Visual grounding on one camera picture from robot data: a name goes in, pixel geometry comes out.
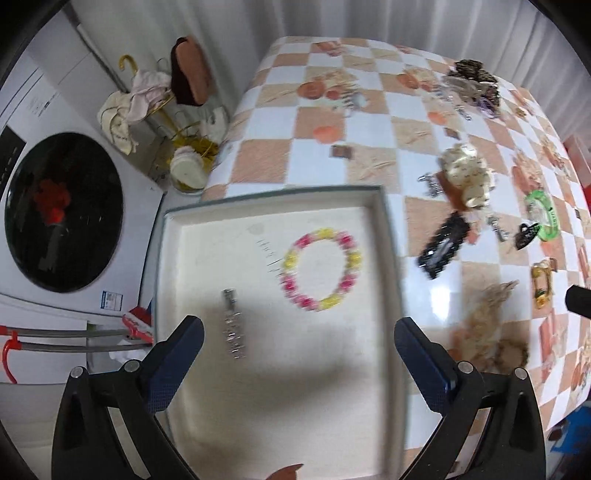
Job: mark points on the silver rhinestone hair clip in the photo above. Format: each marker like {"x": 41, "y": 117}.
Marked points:
{"x": 233, "y": 323}

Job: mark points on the white slippers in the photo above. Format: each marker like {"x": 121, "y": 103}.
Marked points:
{"x": 187, "y": 170}

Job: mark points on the red brush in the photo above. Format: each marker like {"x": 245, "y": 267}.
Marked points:
{"x": 138, "y": 325}

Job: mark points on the black hair clip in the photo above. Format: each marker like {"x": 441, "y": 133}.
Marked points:
{"x": 443, "y": 244}

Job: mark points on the green plastic bangle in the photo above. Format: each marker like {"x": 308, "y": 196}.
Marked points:
{"x": 549, "y": 217}

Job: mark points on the small silver clip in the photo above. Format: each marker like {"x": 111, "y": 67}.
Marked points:
{"x": 431, "y": 184}

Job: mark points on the pile of jewelry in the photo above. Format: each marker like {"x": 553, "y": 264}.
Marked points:
{"x": 471, "y": 83}

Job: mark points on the checkered tablecloth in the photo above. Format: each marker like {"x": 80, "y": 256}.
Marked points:
{"x": 323, "y": 157}

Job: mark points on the pink cloth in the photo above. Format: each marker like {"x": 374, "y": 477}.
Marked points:
{"x": 143, "y": 92}

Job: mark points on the cream cloth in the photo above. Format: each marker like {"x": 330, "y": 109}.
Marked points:
{"x": 115, "y": 115}

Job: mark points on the white jewelry tray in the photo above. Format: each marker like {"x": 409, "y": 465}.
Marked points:
{"x": 277, "y": 392}

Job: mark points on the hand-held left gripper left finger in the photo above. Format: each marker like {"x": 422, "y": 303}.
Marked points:
{"x": 175, "y": 364}

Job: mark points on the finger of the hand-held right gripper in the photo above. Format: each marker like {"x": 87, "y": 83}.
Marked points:
{"x": 579, "y": 301}

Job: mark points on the cream polka dot scrunchie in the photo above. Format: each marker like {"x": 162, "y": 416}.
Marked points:
{"x": 466, "y": 175}

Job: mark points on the red hook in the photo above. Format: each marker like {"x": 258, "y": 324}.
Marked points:
{"x": 9, "y": 350}

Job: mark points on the white washing machine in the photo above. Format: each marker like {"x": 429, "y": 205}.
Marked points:
{"x": 64, "y": 212}

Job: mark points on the blue package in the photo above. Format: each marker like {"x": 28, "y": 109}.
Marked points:
{"x": 568, "y": 434}

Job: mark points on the small black claw clip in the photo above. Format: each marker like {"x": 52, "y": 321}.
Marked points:
{"x": 526, "y": 235}

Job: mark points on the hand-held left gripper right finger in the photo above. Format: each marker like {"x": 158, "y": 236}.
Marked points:
{"x": 422, "y": 369}

